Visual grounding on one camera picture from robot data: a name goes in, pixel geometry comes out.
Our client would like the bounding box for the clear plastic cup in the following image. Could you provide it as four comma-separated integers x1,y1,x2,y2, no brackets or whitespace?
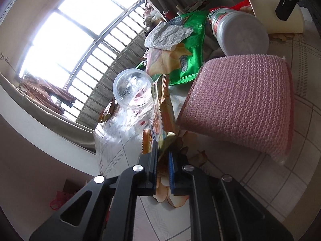
113,68,153,131

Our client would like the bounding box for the cream dustpan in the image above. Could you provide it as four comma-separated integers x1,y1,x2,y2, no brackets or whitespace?
249,0,305,34

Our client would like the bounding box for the metal balcony railing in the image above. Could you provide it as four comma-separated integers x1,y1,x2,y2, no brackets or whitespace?
57,0,147,129

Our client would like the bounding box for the orange snack wrapper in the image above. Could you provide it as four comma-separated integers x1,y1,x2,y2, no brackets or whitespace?
142,74,178,155

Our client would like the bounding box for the green chip bag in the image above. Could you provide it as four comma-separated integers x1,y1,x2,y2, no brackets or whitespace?
144,11,208,85

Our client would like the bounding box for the white strawberry yogurt bottle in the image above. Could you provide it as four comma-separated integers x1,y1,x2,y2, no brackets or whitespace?
208,8,269,56

